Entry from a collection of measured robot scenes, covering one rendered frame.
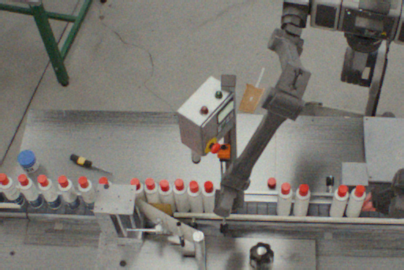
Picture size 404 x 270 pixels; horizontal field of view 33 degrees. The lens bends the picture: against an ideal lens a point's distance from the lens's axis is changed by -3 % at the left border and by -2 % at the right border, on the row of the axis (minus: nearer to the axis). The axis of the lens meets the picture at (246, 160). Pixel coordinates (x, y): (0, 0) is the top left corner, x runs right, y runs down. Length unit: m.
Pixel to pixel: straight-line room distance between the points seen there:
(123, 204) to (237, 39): 2.04
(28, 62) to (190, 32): 1.00
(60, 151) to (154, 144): 0.39
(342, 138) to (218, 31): 1.62
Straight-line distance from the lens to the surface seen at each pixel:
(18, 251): 2.72
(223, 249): 2.53
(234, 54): 4.11
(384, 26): 2.38
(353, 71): 2.60
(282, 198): 2.45
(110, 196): 2.37
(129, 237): 2.52
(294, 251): 2.54
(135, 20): 4.34
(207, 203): 2.49
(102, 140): 2.86
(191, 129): 2.13
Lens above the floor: 3.22
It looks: 60 degrees down
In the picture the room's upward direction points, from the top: straight up
